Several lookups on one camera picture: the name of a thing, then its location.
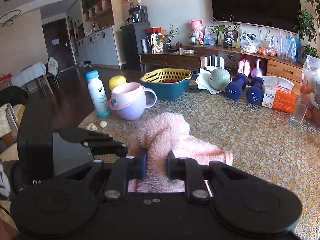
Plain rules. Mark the yellow round container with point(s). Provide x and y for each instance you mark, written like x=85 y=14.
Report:
x=116 y=81

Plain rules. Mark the black flat television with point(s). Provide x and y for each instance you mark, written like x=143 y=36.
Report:
x=281 y=14

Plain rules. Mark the white blue drink bottle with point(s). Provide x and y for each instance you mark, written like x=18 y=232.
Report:
x=98 y=95

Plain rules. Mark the pink and lilac large cup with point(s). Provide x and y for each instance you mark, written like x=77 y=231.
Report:
x=128 y=100

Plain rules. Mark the yellow and teal colander basket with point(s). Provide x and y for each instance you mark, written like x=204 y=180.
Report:
x=167 y=83

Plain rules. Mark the blue dumbbell left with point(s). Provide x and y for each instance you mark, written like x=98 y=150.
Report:
x=235 y=88

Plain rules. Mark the clear plastic bag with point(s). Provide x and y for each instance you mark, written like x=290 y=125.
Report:
x=311 y=70

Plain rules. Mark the blue dumbbell right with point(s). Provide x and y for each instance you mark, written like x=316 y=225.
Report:
x=254 y=94

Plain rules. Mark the green round lidded bowl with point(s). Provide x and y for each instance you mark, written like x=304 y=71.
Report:
x=219 y=79

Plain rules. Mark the pink teddy bear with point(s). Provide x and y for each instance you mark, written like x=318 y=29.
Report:
x=196 y=34

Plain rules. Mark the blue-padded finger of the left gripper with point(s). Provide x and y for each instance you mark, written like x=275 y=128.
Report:
x=85 y=134
x=107 y=147

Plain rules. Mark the green potted tree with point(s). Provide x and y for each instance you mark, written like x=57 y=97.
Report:
x=307 y=26

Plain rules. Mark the orange tissue box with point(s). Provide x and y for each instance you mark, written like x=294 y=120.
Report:
x=278 y=94

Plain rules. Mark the white wifi router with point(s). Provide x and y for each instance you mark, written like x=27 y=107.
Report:
x=212 y=62

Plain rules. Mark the wooden tv cabinet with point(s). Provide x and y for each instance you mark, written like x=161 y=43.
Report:
x=207 y=54

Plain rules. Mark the white cloth under bowl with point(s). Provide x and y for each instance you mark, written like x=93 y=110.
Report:
x=202 y=82

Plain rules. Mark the framed photo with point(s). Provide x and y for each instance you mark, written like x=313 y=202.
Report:
x=233 y=37

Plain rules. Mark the clear pitcher with fruit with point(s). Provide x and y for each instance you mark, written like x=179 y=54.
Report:
x=309 y=94

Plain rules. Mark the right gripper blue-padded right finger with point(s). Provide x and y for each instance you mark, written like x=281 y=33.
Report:
x=194 y=176

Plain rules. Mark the blue dumbbell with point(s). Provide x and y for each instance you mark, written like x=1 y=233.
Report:
x=235 y=88
x=254 y=94

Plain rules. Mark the pink fluffy towel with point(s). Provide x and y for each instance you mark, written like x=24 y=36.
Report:
x=160 y=135

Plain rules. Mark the clear drinking glass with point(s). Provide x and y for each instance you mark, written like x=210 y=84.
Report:
x=300 y=109

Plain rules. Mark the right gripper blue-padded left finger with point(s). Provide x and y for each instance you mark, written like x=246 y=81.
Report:
x=123 y=171

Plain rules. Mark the black cabinet with coffee machine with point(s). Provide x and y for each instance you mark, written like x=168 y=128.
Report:
x=132 y=33

